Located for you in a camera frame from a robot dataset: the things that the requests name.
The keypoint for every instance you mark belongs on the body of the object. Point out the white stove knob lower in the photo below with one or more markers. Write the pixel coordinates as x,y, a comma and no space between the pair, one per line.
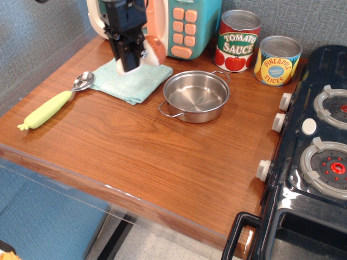
263,168

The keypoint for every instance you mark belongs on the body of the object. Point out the small metal pot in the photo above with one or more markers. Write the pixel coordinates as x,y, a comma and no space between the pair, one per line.
195,96

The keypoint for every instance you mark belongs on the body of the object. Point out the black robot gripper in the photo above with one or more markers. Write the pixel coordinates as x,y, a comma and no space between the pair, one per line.
123,25

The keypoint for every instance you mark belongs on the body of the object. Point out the black toy stove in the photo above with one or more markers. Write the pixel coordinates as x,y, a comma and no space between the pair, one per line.
303,213

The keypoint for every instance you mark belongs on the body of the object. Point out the light blue folded cloth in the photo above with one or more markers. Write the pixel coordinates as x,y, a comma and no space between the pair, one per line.
133,88

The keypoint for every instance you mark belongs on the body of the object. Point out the white stove knob upper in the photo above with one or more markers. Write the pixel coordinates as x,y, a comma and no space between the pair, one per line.
285,101

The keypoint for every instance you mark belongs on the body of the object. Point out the teal toy microwave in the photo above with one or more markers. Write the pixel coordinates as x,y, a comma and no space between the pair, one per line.
184,27

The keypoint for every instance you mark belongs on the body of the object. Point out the white stove knob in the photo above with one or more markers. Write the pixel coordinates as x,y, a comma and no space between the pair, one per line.
285,101
263,168
278,122

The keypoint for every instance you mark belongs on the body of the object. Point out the pineapple slices can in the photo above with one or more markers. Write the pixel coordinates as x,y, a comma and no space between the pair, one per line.
277,60

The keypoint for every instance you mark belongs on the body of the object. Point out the plush mushroom brown cap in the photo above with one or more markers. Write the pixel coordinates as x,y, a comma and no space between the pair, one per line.
156,55

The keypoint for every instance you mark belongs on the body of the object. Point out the tomato sauce can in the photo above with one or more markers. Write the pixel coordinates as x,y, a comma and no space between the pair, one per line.
238,35

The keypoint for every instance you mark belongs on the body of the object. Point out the white stove knob middle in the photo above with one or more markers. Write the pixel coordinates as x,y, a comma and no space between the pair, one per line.
278,122

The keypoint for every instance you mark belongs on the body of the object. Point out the spoon with green handle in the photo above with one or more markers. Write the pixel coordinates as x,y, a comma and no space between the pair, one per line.
42,114

